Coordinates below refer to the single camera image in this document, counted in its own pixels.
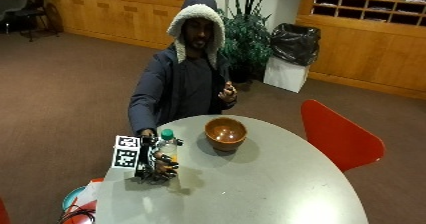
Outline clear bottle with green cap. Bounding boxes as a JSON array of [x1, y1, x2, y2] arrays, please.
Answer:
[[157, 128, 179, 164]]

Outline white bin with black bag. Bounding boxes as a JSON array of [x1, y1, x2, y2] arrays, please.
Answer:
[[262, 22, 322, 94]]

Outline teal round object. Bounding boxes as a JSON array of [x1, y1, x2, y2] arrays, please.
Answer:
[[61, 185, 88, 212]]

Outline black cables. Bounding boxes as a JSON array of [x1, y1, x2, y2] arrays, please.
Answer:
[[57, 205, 97, 224]]

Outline white paper sheet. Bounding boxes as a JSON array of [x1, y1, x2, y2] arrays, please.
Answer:
[[77, 179, 105, 206]]

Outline the person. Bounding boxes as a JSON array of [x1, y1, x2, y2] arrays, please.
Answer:
[[126, 0, 239, 139]]

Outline wooden pigeonhole shelf wall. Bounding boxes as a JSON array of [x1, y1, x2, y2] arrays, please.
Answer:
[[294, 0, 426, 101]]

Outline white marker cube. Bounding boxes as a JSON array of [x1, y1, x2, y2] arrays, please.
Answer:
[[109, 135, 142, 170]]

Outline brown wooden bowl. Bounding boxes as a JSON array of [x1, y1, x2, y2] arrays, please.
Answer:
[[203, 117, 249, 152]]

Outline green potted plant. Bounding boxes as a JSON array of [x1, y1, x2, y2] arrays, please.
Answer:
[[217, 0, 274, 84]]

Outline wooden cabinet with pigeonholes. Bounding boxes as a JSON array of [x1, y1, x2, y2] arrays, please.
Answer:
[[25, 0, 194, 51]]

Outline red chair with items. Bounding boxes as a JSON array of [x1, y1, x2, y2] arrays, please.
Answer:
[[56, 177, 106, 224]]

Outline black chair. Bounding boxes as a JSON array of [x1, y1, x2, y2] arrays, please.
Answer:
[[4, 0, 60, 43]]

